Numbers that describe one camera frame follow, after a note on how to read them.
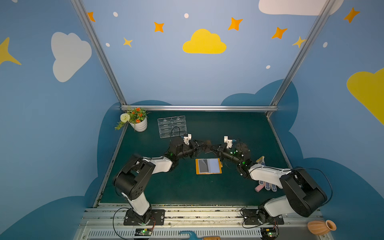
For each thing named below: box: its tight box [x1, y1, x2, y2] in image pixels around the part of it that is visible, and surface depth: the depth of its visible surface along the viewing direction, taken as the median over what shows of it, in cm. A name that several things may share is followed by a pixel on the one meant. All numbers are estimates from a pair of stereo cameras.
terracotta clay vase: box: [307, 219, 337, 235], surface depth 65 cm
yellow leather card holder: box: [195, 158, 224, 175], surface depth 93 cm
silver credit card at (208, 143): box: [206, 140, 212, 148], surface depth 85 cm
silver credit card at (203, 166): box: [198, 159, 209, 173], surface depth 95 cm
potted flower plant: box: [114, 107, 151, 132], surface depth 102 cm
